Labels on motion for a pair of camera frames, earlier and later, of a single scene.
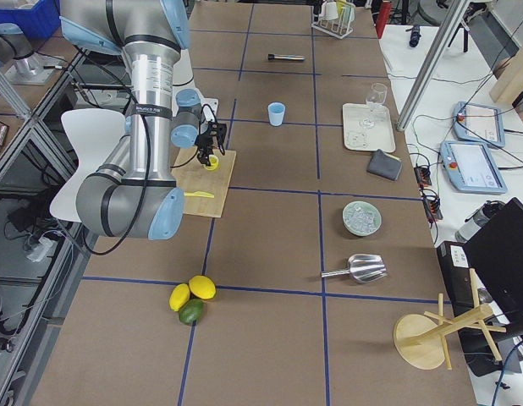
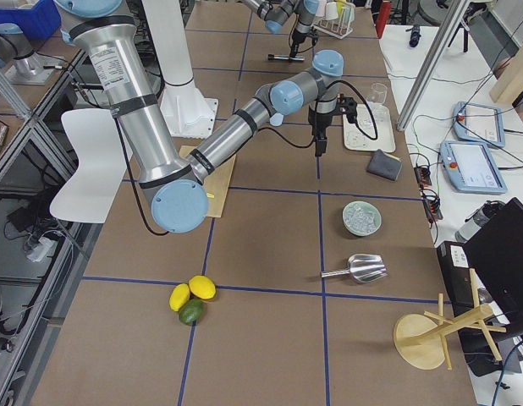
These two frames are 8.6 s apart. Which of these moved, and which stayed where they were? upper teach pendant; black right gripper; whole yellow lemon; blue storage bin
Moved: black right gripper
Stayed: whole yellow lemon; upper teach pendant; blue storage bin
